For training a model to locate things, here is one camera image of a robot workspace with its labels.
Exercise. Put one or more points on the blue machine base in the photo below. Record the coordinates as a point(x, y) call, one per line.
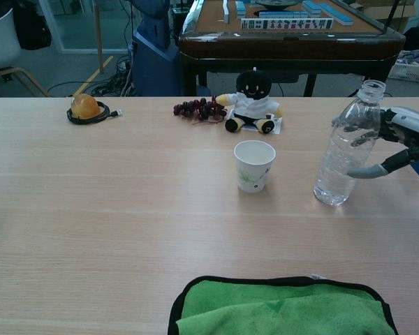
point(153, 70)

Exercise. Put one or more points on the green cloth with black trim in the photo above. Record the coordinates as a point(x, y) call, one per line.
point(265, 308)

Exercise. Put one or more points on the black hanging bag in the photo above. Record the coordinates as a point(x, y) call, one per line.
point(31, 28)

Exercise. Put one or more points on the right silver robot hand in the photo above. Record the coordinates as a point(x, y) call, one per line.
point(412, 125)

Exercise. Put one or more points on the clear plastic bottle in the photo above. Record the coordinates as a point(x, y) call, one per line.
point(335, 181)

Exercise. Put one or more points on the white plastic basket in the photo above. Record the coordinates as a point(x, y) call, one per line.
point(408, 73)

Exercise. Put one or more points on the black-headed plush doll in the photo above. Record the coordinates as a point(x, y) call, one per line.
point(253, 104)

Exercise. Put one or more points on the purple grape bunch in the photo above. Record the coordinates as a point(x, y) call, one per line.
point(195, 109)

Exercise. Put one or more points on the white printed paper cup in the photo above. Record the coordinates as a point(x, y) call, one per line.
point(253, 174)

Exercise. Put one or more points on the orange translucent ball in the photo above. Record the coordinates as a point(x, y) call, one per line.
point(84, 106)

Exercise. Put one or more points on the mahjong tile row showing faces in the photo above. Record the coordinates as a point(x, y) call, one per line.
point(286, 24)

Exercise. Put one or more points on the wooden pole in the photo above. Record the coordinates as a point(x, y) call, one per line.
point(98, 35)

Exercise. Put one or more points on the brown mahjong table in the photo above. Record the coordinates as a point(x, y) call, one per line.
point(283, 45)

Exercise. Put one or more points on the white chair with wooden legs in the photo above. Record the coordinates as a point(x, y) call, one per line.
point(0, 45)

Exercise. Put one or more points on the black tripod stand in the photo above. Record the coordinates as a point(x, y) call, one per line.
point(389, 17)

